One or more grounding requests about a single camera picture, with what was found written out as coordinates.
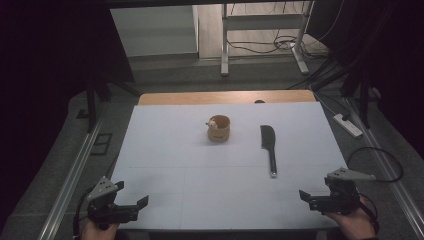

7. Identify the right hand-held gripper cable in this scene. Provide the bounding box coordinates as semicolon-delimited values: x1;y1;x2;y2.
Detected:
358;193;381;235

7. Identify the person's left hand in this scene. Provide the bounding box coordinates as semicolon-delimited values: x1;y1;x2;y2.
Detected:
80;219;120;240

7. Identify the black comb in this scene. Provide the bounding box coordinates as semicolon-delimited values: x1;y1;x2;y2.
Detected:
259;124;278;178

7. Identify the wooden table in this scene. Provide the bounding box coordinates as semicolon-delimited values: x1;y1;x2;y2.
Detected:
138;89;316;107

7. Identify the grey panel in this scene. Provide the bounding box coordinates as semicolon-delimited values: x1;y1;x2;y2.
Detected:
109;4;200;58

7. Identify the black rectangular floor frame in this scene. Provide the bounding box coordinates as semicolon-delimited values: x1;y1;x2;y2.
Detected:
90;132;114;157

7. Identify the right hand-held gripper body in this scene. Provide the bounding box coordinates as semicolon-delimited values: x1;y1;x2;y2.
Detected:
309;166;377;215

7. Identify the left hand-held gripper cable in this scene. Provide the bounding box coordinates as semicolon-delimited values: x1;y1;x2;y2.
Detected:
73;185;98;236

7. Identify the white metal stand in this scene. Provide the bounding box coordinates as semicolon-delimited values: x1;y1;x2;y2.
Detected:
220;0;315;77

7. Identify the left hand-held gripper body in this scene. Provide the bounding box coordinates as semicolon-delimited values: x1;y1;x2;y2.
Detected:
86;176;140;231

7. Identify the white table mat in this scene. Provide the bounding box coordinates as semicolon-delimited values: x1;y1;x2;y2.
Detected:
110;101;348;232

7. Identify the white power strip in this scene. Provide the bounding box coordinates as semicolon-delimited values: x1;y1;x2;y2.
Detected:
333;113;364;139

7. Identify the person's right hand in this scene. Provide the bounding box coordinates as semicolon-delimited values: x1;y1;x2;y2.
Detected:
324;196;378;240

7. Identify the wooden cup with animal figure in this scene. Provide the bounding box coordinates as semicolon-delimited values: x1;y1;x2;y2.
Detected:
205;114;231;143

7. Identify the black stand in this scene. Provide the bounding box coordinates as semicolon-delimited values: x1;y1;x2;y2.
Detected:
83;74;142;134
312;58;374;130

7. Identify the hand-held gripper cable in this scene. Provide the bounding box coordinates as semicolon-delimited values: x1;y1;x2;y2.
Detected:
73;185;98;236
358;193;381;235

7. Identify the tangle of black floor cables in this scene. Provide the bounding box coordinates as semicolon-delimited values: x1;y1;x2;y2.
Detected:
226;33;329;62

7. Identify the aluminium rail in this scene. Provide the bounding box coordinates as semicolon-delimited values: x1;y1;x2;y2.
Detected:
345;98;424;240
37;116;105;240

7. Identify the black cable loop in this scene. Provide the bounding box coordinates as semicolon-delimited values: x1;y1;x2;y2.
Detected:
346;146;405;184

